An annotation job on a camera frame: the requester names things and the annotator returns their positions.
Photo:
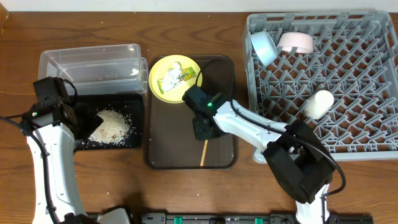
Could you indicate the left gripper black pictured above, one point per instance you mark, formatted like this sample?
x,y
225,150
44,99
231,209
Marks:
x,y
89,118

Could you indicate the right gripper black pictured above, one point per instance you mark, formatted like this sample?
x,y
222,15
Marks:
x,y
204,131

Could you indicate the wooden chopstick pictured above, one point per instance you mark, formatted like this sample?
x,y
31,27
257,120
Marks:
x,y
203,153

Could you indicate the leftover rice pile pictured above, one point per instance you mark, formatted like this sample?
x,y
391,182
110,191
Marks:
x,y
113,129

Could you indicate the green snack wrapper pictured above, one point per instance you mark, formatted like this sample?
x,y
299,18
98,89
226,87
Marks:
x,y
186,74

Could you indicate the white tissue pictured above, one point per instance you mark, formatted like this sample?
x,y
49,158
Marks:
x,y
172,77

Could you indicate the yellow plate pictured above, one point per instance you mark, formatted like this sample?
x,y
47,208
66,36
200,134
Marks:
x,y
159,70

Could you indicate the light blue bowl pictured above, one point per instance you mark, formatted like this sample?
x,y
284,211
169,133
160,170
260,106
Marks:
x,y
264,47

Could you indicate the white cup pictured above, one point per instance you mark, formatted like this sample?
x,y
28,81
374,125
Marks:
x,y
319,104

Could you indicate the white pink bowl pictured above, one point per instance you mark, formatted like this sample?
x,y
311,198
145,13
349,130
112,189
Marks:
x,y
302,42

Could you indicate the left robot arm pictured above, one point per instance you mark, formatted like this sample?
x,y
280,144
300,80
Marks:
x,y
54,129

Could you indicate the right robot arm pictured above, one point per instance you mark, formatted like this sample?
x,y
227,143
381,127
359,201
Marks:
x,y
297,158

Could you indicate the grey dishwasher rack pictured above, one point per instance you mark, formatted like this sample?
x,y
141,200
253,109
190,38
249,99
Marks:
x,y
354,58

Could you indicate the brown serving tray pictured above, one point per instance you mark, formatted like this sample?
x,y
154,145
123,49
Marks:
x,y
171,142

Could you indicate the black plastic tray bin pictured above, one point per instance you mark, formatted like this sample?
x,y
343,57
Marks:
x,y
131,106

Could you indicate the clear plastic bin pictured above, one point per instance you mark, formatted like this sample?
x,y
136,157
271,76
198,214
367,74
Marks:
x,y
99,70

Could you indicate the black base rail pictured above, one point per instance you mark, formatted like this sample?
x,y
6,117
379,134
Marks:
x,y
162,218

